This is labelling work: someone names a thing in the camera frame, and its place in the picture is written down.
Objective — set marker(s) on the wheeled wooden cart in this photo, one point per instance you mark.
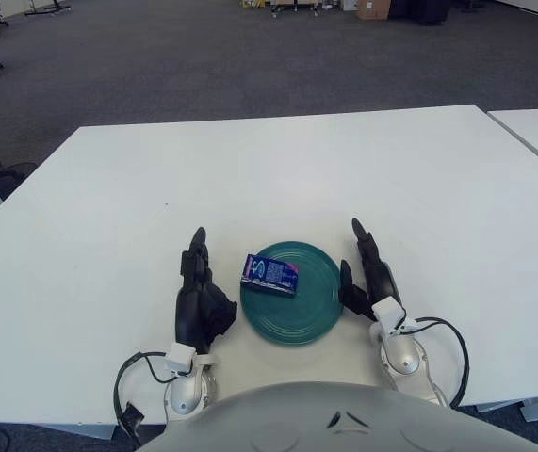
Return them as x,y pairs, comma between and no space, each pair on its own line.
297,3

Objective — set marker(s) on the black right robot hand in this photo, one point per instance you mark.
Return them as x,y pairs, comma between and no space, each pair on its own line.
381,282

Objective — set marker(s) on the black cabinet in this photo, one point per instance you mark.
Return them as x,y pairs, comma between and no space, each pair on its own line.
419,11

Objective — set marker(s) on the black floor stand base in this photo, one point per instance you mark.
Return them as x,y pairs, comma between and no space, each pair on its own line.
52,8

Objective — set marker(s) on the black office chair base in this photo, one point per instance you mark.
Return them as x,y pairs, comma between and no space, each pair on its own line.
7,173

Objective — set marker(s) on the grey robot torso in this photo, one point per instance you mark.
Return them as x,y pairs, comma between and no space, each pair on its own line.
334,424

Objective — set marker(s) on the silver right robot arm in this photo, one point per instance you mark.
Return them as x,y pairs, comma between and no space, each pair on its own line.
405,362

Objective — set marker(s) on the brown cardboard box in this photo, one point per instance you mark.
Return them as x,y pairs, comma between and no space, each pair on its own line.
373,9

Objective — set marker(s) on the green round plate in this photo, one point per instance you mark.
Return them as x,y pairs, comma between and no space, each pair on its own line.
297,320

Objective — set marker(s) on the blue gum pack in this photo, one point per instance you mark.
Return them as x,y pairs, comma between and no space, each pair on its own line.
268,275

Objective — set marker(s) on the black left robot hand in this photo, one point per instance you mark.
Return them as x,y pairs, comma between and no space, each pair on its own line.
198,311

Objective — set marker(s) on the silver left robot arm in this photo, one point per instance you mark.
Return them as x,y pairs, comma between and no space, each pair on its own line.
184,395

